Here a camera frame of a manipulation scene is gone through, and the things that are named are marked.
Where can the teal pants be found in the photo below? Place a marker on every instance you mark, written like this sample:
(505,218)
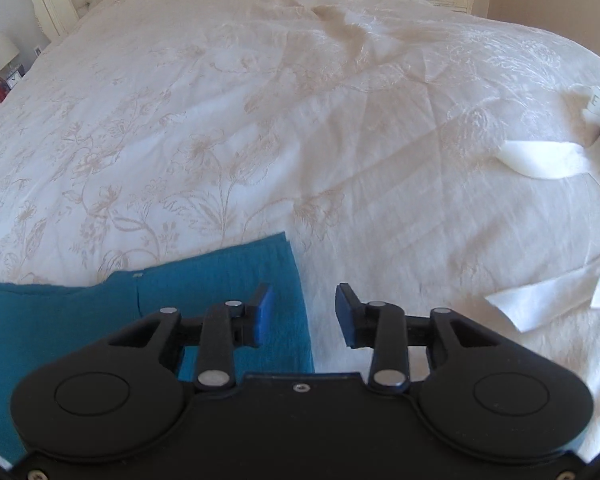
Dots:
(65,320)

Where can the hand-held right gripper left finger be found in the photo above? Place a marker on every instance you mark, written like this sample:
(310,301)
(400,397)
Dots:
(263,310)

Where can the white table lamp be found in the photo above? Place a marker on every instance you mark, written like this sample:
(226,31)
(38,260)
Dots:
(3,52)

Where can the small bedside clock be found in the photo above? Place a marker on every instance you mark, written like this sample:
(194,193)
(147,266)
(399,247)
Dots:
(15,78)

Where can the white floral bedspread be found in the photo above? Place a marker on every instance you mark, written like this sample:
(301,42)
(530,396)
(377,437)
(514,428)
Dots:
(260,125)

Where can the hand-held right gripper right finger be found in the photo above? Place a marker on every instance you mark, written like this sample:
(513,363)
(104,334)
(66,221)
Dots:
(345,316)

